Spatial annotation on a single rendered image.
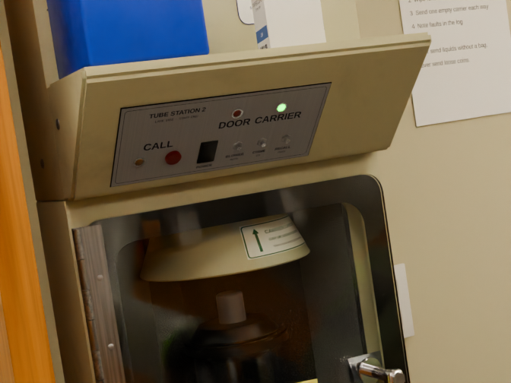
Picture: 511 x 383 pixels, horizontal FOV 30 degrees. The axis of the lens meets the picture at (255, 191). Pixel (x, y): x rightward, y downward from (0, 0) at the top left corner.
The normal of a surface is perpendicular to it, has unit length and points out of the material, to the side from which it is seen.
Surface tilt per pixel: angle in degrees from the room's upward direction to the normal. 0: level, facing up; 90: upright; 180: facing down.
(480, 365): 90
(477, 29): 90
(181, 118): 135
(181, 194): 90
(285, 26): 90
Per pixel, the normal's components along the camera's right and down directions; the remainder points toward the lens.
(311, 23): 0.19, 0.02
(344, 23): 0.43, -0.02
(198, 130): 0.41, 0.69
